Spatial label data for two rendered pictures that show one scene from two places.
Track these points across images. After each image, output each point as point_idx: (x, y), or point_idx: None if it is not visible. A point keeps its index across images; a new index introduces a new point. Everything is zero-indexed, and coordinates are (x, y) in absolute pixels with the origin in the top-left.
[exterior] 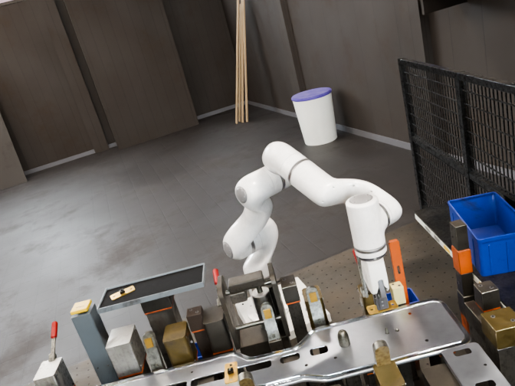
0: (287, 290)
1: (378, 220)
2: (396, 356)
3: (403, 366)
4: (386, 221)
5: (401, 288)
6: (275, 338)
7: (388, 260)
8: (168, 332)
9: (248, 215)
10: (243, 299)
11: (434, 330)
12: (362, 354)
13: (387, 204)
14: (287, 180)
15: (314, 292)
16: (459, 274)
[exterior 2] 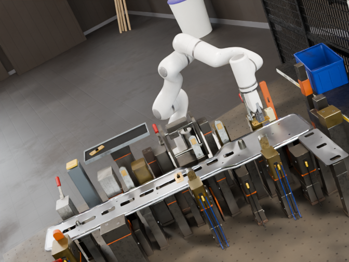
0: (203, 126)
1: (249, 67)
2: (273, 145)
3: (279, 155)
4: (254, 67)
5: (271, 110)
6: (200, 155)
7: (265, 106)
8: (134, 165)
9: (168, 86)
10: (176, 135)
11: (293, 128)
12: (254, 149)
13: (253, 57)
14: (191, 55)
15: (219, 122)
16: (305, 96)
